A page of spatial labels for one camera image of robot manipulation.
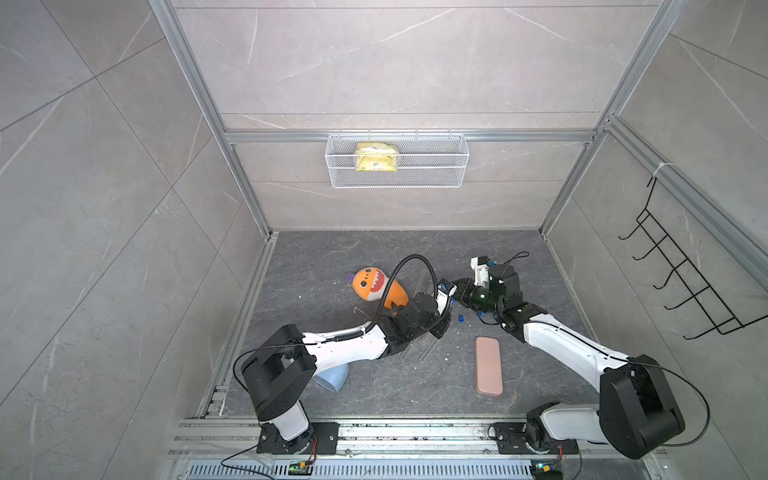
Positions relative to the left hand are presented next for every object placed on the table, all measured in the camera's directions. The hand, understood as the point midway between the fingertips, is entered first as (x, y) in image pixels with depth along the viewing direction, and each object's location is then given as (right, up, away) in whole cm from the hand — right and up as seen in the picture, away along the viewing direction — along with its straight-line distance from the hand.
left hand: (453, 304), depth 80 cm
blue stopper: (+6, -7, +16) cm, 18 cm away
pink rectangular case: (+11, -19, +4) cm, 22 cm away
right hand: (-2, +5, +4) cm, 6 cm away
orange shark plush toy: (-24, +4, +14) cm, 28 cm away
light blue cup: (-32, -19, -4) cm, 37 cm away
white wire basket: (-6, +46, +20) cm, 50 cm away
